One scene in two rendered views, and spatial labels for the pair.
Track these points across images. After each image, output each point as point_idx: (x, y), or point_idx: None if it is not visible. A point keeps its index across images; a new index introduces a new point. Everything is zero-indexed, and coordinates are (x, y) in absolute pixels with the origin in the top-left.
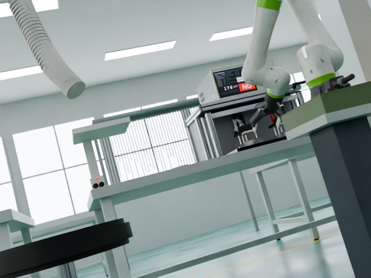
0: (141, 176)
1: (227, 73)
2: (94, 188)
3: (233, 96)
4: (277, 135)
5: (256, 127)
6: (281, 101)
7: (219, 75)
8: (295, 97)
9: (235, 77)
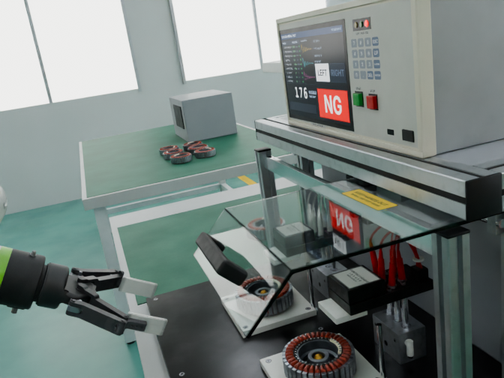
0: (113, 238)
1: (301, 42)
2: (109, 219)
3: (292, 131)
4: (375, 317)
5: (130, 292)
6: (15, 307)
7: (288, 43)
8: (426, 244)
9: (313, 61)
